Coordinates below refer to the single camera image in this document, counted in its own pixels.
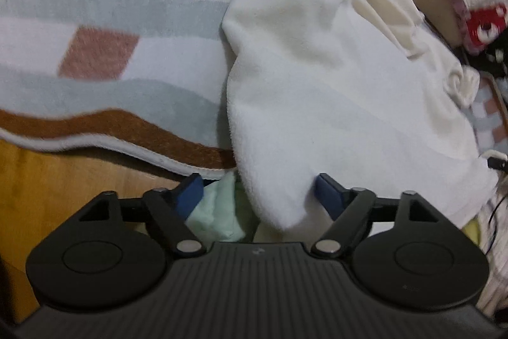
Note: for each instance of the light green cloth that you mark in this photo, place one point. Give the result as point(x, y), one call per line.
point(214, 212)

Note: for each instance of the pale yellow cloth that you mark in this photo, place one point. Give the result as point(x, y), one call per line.
point(474, 231)

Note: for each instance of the checked pink grey mat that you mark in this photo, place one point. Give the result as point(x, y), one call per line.
point(99, 5)

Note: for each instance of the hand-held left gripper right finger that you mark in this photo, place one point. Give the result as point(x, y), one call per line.
point(327, 196)

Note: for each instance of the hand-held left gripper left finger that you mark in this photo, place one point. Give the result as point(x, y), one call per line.
point(188, 196)

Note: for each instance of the white fleece garment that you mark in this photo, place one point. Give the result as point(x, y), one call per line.
point(317, 85)

